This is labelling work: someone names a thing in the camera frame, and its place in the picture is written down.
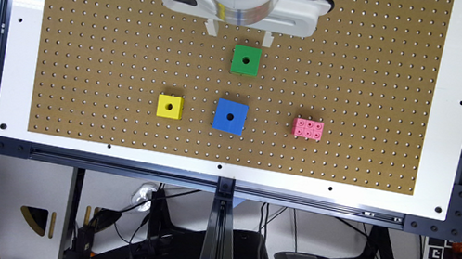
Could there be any blue cube with hole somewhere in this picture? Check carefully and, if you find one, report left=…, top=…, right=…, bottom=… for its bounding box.
left=212, top=98, right=249, bottom=136

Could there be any brown perforated pegboard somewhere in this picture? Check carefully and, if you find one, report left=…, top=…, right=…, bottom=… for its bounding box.
left=29, top=0, right=455, bottom=194

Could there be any pink linking cube block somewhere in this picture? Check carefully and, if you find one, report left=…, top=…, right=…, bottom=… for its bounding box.
left=291, top=117, right=324, bottom=141

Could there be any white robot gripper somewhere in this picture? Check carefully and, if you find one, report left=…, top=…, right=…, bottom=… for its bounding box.
left=149, top=0, right=332, bottom=58

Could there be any yellow cube with hole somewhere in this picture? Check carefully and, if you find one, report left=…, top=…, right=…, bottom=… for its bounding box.
left=156, top=94, right=184, bottom=120

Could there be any green cube with hole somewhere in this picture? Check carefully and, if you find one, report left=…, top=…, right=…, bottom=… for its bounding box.
left=231, top=45, right=262, bottom=77

